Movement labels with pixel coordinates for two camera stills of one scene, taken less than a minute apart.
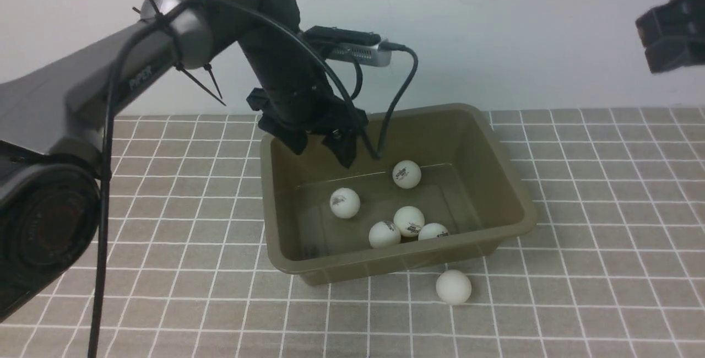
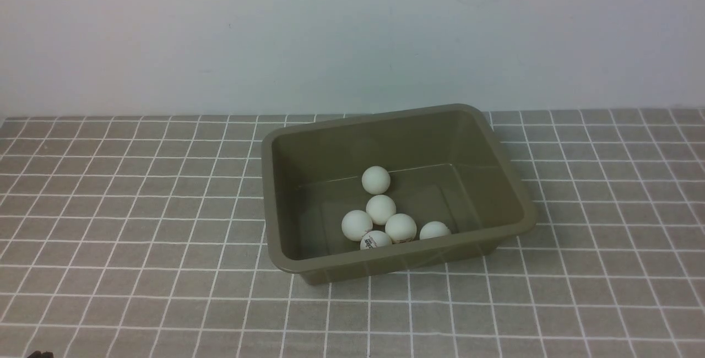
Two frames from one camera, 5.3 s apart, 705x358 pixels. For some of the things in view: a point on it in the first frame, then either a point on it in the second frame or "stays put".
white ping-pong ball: x=406 y=174 -> x=375 y=180
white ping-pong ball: x=384 y=234 -> x=355 y=224
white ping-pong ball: x=432 y=230 stays put
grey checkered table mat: x=614 y=266 stays put
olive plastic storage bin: x=468 y=182 stays put
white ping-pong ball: x=345 y=202 -> x=380 y=207
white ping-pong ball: x=453 y=287 -> x=374 y=238
